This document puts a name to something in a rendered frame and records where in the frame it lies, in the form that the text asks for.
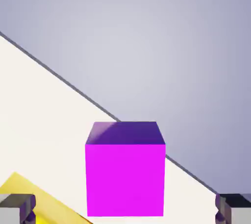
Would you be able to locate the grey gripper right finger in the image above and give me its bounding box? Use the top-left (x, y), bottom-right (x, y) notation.
top-left (215, 193), bottom-right (251, 224)

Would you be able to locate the small magenta cube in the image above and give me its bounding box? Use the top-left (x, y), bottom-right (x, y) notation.
top-left (84, 121), bottom-right (166, 217)

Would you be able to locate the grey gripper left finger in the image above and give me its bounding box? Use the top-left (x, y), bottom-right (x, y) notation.
top-left (0, 194), bottom-right (37, 224)

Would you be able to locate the large yellow box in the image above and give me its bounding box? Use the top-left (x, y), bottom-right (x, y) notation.
top-left (0, 171), bottom-right (94, 224)

